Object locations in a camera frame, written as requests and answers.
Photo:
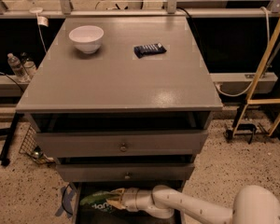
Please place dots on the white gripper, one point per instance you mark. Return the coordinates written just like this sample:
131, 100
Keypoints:
131, 199

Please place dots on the green rice chip bag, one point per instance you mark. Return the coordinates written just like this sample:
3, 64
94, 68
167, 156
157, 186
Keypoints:
98, 201

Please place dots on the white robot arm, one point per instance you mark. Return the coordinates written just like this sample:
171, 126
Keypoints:
252, 205

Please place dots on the bottom open drawer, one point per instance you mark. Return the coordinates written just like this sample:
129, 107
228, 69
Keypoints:
101, 214

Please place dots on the middle grey drawer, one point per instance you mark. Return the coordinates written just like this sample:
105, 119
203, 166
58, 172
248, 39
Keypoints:
124, 172

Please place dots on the grey drawer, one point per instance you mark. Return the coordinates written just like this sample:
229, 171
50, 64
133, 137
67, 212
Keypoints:
147, 143
124, 172

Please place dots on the top grey drawer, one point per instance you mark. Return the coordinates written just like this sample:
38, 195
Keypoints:
147, 143

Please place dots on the grey drawer cabinet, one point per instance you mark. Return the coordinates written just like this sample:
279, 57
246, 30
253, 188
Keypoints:
112, 90

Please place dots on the black metal leg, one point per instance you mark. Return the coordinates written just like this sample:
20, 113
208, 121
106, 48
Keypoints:
10, 132

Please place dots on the dark blue snack bar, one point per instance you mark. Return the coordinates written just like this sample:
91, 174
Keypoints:
150, 49

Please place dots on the clear water bottle right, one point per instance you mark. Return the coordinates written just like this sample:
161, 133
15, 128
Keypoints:
28, 64

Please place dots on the clear water bottle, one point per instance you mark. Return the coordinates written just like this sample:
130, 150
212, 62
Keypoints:
28, 64
16, 66

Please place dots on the white ceramic bowl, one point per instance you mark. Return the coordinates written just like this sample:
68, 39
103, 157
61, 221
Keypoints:
87, 39

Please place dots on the clear water bottle left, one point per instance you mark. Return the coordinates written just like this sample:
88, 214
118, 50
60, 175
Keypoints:
16, 66

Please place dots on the wire mesh basket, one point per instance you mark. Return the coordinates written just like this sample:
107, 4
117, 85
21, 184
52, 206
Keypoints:
30, 148

